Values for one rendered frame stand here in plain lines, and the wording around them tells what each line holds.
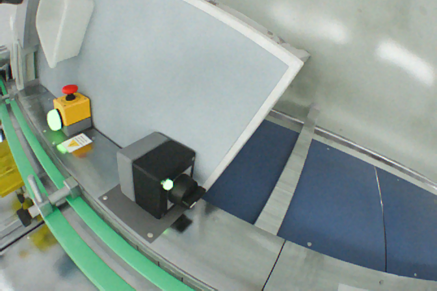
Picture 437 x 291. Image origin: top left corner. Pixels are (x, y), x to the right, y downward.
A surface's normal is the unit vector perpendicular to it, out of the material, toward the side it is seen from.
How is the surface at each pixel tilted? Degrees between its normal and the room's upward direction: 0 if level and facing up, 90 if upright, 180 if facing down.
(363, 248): 90
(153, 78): 0
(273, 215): 90
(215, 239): 90
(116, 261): 90
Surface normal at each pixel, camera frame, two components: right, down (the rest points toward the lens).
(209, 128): -0.48, 0.33
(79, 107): 0.86, 0.36
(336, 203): 0.18, -0.87
